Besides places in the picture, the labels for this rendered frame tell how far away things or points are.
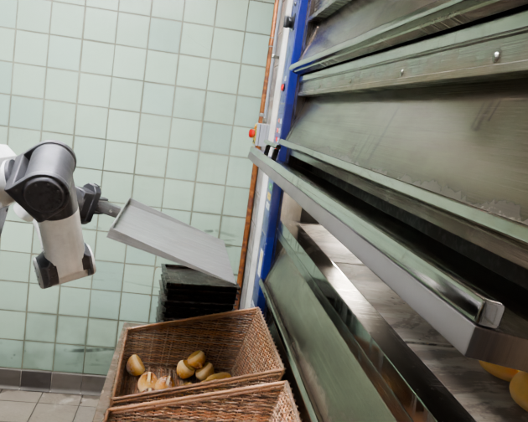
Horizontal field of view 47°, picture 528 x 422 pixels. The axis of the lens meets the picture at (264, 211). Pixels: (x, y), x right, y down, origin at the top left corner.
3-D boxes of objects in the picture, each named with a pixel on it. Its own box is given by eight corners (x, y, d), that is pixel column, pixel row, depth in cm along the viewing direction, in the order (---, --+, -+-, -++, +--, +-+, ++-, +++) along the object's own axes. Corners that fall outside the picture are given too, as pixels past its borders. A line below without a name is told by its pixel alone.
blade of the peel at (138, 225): (106, 237, 157) (110, 227, 157) (126, 204, 211) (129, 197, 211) (235, 285, 164) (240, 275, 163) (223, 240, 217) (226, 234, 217)
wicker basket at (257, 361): (251, 375, 231) (261, 305, 227) (275, 460, 176) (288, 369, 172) (120, 366, 223) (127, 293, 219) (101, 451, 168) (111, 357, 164)
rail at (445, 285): (249, 151, 219) (254, 152, 219) (474, 325, 44) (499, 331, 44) (251, 146, 219) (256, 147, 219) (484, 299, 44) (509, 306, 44)
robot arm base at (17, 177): (79, 218, 124) (59, 171, 118) (17, 231, 124) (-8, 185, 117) (85, 178, 136) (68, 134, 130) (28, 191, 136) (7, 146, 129)
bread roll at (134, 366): (137, 361, 211) (123, 370, 210) (147, 374, 213) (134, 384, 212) (133, 349, 220) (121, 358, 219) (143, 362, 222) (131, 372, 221)
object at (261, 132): (267, 146, 285) (270, 124, 284) (270, 147, 275) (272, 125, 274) (251, 144, 284) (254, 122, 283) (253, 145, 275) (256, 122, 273)
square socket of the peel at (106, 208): (87, 208, 181) (91, 198, 180) (90, 206, 184) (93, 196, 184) (116, 218, 182) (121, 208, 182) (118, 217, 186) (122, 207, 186)
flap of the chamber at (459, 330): (247, 157, 219) (299, 172, 223) (463, 357, 44) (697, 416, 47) (249, 151, 219) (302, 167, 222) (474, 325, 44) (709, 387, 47)
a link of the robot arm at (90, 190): (93, 229, 178) (63, 228, 167) (69, 217, 182) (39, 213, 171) (108, 189, 177) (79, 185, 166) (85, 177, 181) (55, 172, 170)
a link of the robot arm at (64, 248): (102, 289, 145) (91, 212, 132) (47, 306, 140) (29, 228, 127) (89, 261, 153) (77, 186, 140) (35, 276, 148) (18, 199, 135)
